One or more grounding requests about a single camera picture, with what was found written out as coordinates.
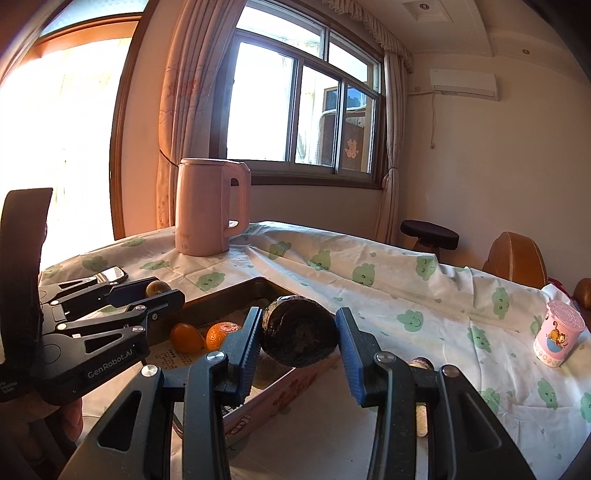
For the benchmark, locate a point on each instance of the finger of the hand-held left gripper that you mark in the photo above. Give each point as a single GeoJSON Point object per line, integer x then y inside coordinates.
{"type": "Point", "coordinates": [161, 302]}
{"type": "Point", "coordinates": [134, 290]}

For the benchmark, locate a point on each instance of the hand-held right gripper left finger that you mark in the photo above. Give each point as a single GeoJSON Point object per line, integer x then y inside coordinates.
{"type": "Point", "coordinates": [249, 350]}

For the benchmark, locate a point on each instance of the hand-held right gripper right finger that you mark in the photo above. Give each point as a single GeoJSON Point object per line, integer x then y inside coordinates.
{"type": "Point", "coordinates": [353, 355]}

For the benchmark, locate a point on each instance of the small olive-brown round fruit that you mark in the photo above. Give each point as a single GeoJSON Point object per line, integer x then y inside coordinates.
{"type": "Point", "coordinates": [159, 287]}

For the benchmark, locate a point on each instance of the orange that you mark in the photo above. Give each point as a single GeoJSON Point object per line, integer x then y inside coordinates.
{"type": "Point", "coordinates": [185, 339]}
{"type": "Point", "coordinates": [219, 337]}

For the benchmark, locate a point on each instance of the pink metal tin box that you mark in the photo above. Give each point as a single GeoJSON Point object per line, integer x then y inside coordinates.
{"type": "Point", "coordinates": [286, 387]}

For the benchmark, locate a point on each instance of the large purple round fruit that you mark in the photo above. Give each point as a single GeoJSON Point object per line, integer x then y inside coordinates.
{"type": "Point", "coordinates": [300, 332]}

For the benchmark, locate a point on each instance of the dark brown mangosteen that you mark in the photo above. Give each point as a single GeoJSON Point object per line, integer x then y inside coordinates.
{"type": "Point", "coordinates": [421, 362]}

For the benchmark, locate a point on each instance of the person's left hand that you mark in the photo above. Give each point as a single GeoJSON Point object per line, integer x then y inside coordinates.
{"type": "Point", "coordinates": [69, 415]}

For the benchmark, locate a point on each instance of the white tablecloth with green clouds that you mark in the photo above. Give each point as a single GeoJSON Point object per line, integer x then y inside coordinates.
{"type": "Point", "coordinates": [392, 286]}

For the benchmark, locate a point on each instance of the pink electric kettle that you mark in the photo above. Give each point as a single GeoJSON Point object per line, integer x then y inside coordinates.
{"type": "Point", "coordinates": [203, 207]}

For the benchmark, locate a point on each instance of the black round stool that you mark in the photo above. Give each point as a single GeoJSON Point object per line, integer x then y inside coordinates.
{"type": "Point", "coordinates": [429, 233]}

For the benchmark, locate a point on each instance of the wooden framed glass door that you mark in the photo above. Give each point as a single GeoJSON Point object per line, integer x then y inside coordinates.
{"type": "Point", "coordinates": [69, 138]}

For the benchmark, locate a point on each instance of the brown leather armchair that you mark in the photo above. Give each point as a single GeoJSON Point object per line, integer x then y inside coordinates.
{"type": "Point", "coordinates": [517, 258]}

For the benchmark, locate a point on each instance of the pink cartoon print cup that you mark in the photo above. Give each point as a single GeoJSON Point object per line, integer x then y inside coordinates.
{"type": "Point", "coordinates": [556, 337]}

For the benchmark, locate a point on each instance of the beige patterned curtain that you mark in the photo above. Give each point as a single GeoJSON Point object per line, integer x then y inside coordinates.
{"type": "Point", "coordinates": [392, 138]}
{"type": "Point", "coordinates": [184, 92]}

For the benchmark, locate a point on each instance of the pale window sticker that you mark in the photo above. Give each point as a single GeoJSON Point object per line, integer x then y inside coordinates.
{"type": "Point", "coordinates": [352, 147]}

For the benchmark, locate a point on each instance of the sliding glass window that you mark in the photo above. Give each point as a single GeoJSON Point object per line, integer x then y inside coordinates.
{"type": "Point", "coordinates": [263, 101]}

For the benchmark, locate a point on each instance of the beige curtain valance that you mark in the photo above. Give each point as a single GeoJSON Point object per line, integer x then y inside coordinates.
{"type": "Point", "coordinates": [378, 30]}

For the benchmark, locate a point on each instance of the white wall air conditioner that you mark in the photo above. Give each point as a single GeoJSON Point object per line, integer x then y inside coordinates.
{"type": "Point", "coordinates": [464, 83]}

